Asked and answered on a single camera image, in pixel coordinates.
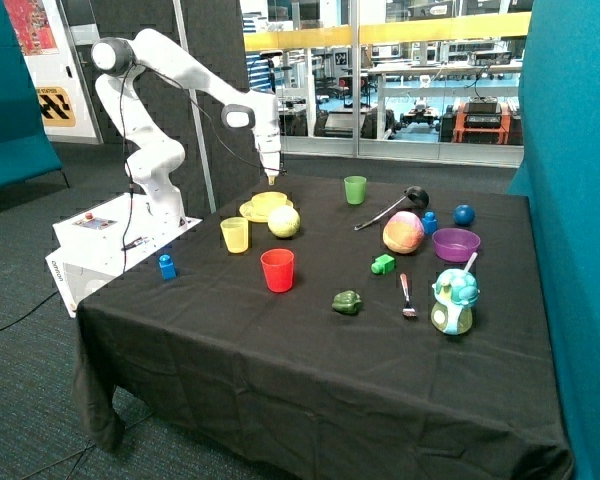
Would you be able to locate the fork with pink handle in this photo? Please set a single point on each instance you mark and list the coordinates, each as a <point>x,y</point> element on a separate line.
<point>408,310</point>

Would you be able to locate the green block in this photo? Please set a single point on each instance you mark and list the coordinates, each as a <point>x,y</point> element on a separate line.
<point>383,264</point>

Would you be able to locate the blue block left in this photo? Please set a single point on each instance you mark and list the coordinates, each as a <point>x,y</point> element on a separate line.
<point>167,267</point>

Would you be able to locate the black tablecloth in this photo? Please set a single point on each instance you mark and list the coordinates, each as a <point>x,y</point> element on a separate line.
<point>285,379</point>

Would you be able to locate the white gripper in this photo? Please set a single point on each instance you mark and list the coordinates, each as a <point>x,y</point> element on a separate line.
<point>269,150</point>

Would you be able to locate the yellow bowl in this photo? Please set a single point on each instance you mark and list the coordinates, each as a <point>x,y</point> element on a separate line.
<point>264,203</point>

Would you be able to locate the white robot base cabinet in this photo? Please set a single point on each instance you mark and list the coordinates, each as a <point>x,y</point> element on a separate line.
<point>101,243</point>

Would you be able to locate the teal partition right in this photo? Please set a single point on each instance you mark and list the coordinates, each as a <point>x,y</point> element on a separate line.
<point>559,94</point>

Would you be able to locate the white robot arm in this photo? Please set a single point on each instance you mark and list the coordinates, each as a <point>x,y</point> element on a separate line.
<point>120,61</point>

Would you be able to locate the green cup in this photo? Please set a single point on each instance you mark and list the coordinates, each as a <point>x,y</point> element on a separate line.
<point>355,189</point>

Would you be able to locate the yellow cup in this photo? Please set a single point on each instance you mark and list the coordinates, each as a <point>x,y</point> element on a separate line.
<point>235,231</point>

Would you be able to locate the red poster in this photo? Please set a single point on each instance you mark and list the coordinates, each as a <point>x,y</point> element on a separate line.
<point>32,28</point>

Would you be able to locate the red cup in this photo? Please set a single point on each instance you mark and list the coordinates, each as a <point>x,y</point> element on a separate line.
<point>278,269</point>

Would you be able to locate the pink orange ball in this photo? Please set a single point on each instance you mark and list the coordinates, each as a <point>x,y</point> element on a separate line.
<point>403,233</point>

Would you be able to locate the blue block near ball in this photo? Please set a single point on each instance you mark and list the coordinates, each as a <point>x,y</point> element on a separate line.
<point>429,222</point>

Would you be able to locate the teal sofa left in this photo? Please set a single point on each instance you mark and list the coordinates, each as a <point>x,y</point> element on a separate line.
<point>25,151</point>

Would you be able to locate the yellow-green ball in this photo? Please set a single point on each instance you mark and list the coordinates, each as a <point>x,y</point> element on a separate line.
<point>284,221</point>

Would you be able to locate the yellow plate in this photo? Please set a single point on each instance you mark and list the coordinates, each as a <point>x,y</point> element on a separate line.
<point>245,210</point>

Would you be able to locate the turtle sippy bottle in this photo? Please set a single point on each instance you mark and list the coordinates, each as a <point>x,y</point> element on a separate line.
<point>456,292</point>

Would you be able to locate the green toy pepper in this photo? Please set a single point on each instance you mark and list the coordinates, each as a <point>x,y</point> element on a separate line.
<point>347,302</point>

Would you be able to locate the purple bowl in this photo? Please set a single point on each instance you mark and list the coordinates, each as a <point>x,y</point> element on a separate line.
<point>455,245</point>

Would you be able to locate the yellow black sign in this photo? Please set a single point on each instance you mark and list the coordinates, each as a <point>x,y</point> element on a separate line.
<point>55,106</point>

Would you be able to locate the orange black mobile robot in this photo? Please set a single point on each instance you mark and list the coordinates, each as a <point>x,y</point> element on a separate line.
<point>482,120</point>

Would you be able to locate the black ladle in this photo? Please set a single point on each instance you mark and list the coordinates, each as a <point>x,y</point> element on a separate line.
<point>415,194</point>

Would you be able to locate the dark blue ball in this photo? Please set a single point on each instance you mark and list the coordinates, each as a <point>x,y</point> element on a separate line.
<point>464,215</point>

